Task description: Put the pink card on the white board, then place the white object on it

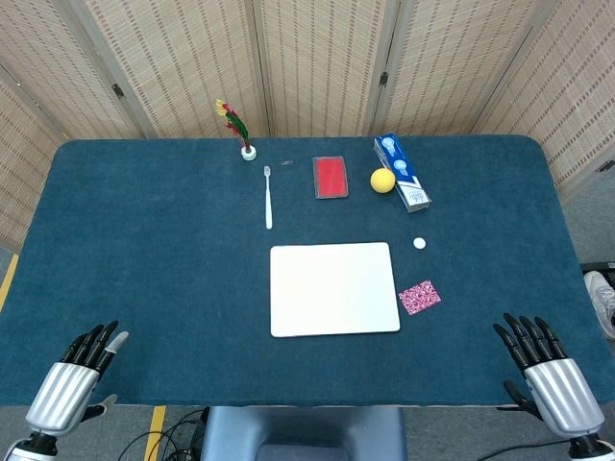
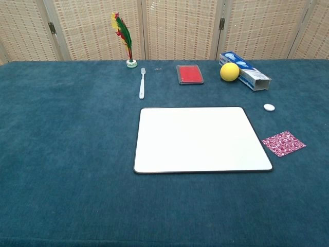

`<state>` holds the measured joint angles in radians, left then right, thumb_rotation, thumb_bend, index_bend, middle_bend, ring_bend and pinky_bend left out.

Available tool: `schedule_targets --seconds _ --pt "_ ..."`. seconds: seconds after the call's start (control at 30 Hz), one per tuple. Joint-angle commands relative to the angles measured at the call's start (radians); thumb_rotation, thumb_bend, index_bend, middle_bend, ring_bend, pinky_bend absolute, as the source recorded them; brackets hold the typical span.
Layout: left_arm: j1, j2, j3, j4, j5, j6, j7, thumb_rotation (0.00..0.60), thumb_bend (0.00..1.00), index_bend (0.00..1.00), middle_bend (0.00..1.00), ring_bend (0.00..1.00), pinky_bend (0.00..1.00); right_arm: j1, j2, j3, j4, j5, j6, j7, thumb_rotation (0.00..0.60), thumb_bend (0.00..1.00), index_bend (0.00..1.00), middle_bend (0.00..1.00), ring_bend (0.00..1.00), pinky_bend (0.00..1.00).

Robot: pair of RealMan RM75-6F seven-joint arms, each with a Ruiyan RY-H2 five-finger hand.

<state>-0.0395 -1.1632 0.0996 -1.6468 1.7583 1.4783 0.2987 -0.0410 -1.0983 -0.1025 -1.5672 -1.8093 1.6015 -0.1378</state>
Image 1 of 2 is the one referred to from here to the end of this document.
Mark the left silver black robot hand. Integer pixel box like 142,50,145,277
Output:
24,320,130,437

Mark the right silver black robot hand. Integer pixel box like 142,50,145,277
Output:
493,313,605,439

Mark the red white patterned playing cards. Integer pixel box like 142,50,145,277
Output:
398,279,442,317

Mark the white rectangular board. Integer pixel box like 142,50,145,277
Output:
269,241,402,339

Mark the white sneaker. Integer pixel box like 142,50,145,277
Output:
583,270,615,340

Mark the blue felt table cloth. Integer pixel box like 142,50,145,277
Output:
0,134,615,408

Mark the blue grey robot torso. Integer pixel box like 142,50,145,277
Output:
200,405,407,461

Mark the blue light bulb box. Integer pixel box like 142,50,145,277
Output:
374,133,432,214

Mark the yellow ball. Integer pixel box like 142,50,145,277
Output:
369,167,397,195

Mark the white toothbrush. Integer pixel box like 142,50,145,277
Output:
262,165,274,231

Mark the colourful feather shuttlecock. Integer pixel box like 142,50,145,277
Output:
215,99,258,162

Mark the red ink pad case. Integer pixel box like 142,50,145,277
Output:
312,156,351,200

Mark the woven beige folding screen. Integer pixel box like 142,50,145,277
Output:
0,0,615,254

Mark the black floor cable bundle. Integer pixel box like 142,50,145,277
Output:
117,407,210,461

